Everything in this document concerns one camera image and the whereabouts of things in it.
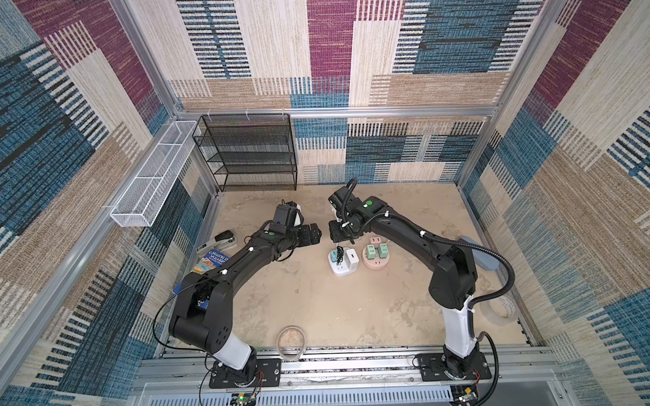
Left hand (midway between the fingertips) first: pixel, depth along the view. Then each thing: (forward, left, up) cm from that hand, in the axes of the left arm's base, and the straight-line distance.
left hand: (313, 231), depth 89 cm
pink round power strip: (-7, -23, -11) cm, 26 cm away
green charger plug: (-5, -20, -6) cm, 22 cm away
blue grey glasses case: (-7, -60, -8) cm, 61 cm away
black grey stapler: (+4, +36, -11) cm, 38 cm away
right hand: (-3, -9, 0) cm, 9 cm away
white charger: (-9, -13, -5) cm, 16 cm away
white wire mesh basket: (-4, +46, +20) cm, 51 cm away
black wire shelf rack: (+39, +28, +4) cm, 48 cm away
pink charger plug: (-18, -16, +21) cm, 32 cm away
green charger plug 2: (-4, -25, -7) cm, 26 cm away
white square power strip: (-10, -10, -11) cm, 18 cm away
